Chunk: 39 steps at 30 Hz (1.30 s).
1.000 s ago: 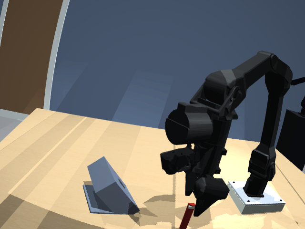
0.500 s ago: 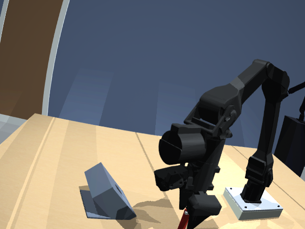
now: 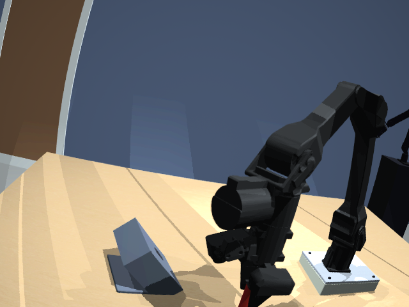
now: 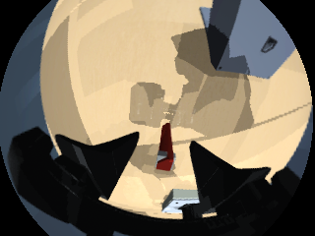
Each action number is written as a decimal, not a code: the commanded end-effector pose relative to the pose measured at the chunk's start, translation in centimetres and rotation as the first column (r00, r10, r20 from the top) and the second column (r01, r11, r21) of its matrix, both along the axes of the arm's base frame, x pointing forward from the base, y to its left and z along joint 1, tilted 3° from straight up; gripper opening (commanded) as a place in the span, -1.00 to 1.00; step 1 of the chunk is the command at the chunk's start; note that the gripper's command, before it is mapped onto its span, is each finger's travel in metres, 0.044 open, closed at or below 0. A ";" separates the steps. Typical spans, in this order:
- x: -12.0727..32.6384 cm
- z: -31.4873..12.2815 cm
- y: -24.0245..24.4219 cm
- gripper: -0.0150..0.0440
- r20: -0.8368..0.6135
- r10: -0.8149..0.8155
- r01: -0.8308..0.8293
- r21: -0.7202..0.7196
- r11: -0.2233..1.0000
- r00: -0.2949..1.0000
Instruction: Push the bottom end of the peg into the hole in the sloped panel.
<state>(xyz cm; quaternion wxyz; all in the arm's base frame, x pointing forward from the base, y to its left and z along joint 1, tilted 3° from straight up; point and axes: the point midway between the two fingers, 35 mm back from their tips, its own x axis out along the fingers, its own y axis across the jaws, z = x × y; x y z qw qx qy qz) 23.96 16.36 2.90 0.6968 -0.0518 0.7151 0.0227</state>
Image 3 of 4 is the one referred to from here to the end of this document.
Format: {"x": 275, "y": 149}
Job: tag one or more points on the dark red peg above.
{"x": 245, "y": 297}

